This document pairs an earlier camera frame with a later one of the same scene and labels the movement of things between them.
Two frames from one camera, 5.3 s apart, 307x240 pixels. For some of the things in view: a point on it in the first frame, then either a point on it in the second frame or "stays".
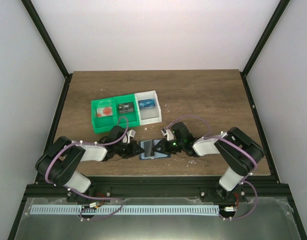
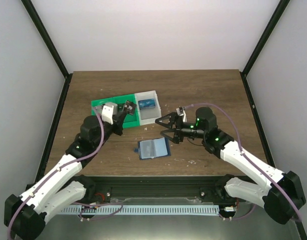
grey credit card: x=147 y=147 to x=130 y=107
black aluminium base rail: x=189 y=187 stays
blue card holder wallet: x=146 y=152 stays
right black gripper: x=163 y=144 to x=175 y=118
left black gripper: x=133 y=150 to x=119 y=119
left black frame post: x=35 y=18 stays
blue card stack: x=146 y=104 stays
